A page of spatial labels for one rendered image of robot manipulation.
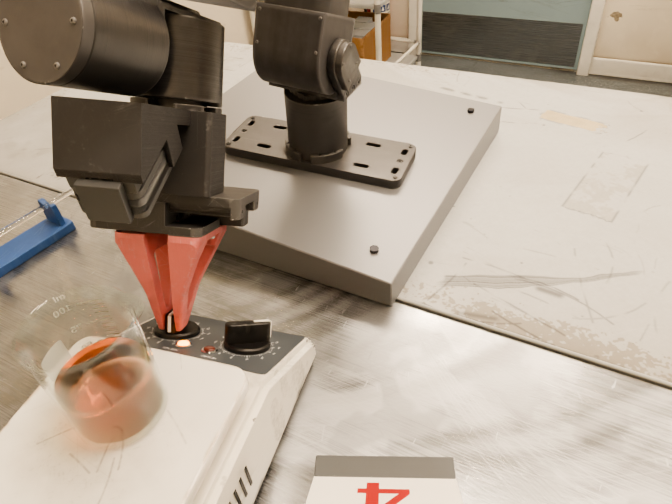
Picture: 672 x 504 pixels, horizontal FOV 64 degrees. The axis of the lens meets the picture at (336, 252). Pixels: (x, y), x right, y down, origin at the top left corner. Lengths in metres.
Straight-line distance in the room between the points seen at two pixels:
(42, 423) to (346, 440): 0.19
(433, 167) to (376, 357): 0.23
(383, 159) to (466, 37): 2.79
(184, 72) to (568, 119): 0.53
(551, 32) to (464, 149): 2.63
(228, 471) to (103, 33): 0.23
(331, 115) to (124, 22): 0.27
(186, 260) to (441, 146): 0.34
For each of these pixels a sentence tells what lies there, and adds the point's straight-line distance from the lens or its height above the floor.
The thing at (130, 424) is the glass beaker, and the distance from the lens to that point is 0.30.
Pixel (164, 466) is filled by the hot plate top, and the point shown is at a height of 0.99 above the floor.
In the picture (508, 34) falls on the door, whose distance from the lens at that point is 3.26.
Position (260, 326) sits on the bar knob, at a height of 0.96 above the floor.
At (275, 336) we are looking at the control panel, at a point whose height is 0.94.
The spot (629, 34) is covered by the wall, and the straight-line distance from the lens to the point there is 3.19.
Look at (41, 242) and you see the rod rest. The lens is 0.63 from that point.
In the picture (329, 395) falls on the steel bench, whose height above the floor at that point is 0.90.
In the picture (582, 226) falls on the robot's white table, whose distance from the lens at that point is 0.57.
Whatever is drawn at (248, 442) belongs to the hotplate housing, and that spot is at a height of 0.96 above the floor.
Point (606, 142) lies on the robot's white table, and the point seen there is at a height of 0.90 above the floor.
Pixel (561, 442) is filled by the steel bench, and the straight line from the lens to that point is 0.40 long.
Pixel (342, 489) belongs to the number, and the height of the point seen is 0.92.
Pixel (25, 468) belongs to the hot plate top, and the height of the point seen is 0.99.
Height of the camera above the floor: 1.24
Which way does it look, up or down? 41 degrees down
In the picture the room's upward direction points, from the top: 6 degrees counter-clockwise
